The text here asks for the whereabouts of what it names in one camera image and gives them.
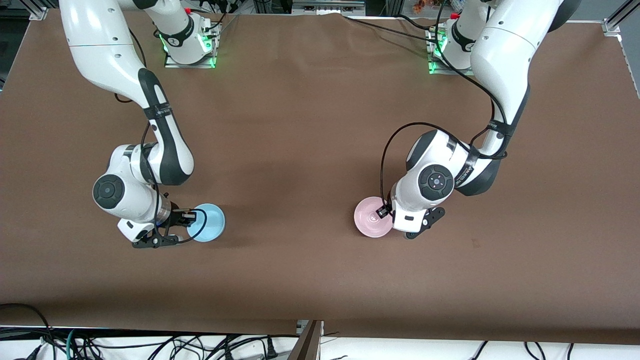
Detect pink bowl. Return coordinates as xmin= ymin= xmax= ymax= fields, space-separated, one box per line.
xmin=354 ymin=196 xmax=396 ymax=239

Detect light blue bowl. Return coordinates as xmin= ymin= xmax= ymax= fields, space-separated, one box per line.
xmin=187 ymin=203 xmax=226 ymax=244

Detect brown table cover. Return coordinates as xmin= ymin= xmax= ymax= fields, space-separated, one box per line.
xmin=0 ymin=7 xmax=640 ymax=346

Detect grey metal rack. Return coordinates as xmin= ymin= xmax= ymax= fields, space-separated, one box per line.
xmin=292 ymin=0 xmax=366 ymax=16

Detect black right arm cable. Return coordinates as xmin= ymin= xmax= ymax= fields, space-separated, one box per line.
xmin=114 ymin=27 xmax=209 ymax=246

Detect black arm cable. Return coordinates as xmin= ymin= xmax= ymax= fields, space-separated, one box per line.
xmin=114 ymin=27 xmax=209 ymax=246
xmin=380 ymin=0 xmax=510 ymax=203

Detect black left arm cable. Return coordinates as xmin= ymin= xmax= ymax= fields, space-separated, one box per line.
xmin=380 ymin=0 xmax=510 ymax=203

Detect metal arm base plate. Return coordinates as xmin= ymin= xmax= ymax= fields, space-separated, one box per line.
xmin=426 ymin=27 xmax=473 ymax=76
xmin=164 ymin=20 xmax=218 ymax=69

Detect black looped floor cable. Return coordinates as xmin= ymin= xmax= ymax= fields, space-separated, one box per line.
xmin=0 ymin=302 xmax=53 ymax=360

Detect black table cable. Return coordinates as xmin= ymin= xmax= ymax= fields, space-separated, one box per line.
xmin=345 ymin=16 xmax=438 ymax=42

